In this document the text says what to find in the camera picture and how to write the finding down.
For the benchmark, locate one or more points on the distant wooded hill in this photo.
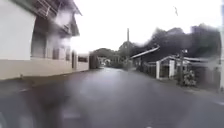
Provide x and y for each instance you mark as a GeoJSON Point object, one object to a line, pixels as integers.
{"type": "Point", "coordinates": [104, 52]}

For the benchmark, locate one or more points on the dark green hedge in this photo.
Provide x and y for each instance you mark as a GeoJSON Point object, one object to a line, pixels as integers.
{"type": "Point", "coordinates": [93, 61]}

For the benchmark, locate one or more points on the utility pole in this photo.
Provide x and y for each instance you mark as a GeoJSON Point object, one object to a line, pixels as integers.
{"type": "Point", "coordinates": [127, 46]}

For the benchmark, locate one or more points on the wet grey asphalt road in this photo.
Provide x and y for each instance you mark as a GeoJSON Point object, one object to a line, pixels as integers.
{"type": "Point", "coordinates": [120, 96]}

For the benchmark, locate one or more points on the dark trees on hillside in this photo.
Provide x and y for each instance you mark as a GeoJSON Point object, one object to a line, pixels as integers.
{"type": "Point", "coordinates": [176, 41]}

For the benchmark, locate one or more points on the flowering bush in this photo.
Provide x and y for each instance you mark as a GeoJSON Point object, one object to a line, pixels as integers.
{"type": "Point", "coordinates": [189, 78]}

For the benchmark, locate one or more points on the white two-storey building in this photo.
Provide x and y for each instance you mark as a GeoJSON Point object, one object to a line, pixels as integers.
{"type": "Point", "coordinates": [23, 33]}

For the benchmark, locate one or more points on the pale low boundary wall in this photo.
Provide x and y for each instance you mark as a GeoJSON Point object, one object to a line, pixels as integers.
{"type": "Point", "coordinates": [82, 63]}

